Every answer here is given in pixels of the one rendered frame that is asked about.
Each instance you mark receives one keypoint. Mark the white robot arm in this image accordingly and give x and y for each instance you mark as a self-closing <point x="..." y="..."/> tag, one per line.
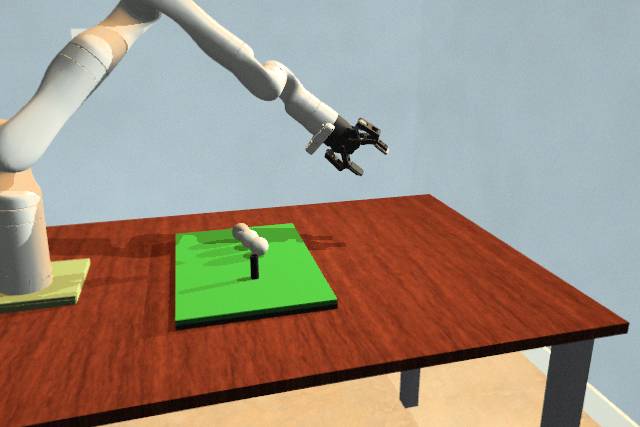
<point x="72" y="76"/>

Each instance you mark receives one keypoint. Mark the green rectangular mat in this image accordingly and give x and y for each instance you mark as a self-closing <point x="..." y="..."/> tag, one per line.
<point x="219" y="281"/>

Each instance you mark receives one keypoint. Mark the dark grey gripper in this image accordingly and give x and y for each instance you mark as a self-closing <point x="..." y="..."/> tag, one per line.
<point x="345" y="139"/>

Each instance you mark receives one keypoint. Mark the white ball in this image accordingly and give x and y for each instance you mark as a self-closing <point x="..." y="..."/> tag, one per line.
<point x="247" y="236"/>
<point x="259" y="246"/>

